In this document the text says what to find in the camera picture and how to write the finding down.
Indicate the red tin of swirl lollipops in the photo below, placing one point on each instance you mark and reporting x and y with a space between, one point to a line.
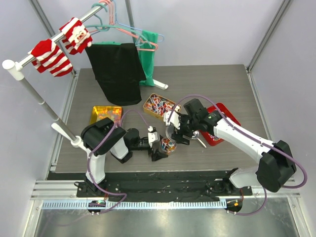
213 140

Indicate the santa striped sock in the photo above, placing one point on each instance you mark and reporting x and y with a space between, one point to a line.
76 37

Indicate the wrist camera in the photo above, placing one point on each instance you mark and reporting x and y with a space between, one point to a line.
172 119
153 135

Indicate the green cloth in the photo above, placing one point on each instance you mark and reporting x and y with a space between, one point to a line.
146 53

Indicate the slotted cable duct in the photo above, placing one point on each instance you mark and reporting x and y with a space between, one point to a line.
97 204

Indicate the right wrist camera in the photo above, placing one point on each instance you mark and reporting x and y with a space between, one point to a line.
172 119

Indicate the gold tin of ball lollipops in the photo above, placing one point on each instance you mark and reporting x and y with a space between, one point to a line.
157 106

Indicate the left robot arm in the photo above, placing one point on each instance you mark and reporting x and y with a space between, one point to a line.
121 145

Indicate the pink hanger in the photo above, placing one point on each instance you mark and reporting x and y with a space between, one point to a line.
123 30

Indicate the clear plastic jar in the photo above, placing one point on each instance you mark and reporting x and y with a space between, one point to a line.
168 146

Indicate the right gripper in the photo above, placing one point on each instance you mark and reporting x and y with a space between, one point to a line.
179 138

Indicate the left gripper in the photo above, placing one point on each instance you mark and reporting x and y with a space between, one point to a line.
157 155

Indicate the red white striped sock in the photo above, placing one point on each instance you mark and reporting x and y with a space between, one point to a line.
49 57

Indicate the metal scoop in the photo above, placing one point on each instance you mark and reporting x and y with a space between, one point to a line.
197 137

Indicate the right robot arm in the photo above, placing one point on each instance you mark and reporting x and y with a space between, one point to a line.
273 158

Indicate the black cloth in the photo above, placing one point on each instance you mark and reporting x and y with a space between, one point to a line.
118 71

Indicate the blue hanger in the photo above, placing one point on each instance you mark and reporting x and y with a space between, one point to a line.
131 25

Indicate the white jar lid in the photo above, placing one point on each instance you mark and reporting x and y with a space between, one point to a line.
169 132

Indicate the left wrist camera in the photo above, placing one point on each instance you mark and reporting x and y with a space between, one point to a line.
153 135

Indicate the clothes rack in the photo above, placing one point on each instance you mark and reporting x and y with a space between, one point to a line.
14 68

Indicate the gold tin of gummy candies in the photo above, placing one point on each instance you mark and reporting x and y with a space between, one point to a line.
101 112

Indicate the teal hanger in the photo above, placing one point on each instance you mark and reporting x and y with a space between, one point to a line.
111 27

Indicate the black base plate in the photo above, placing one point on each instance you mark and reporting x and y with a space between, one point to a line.
174 186

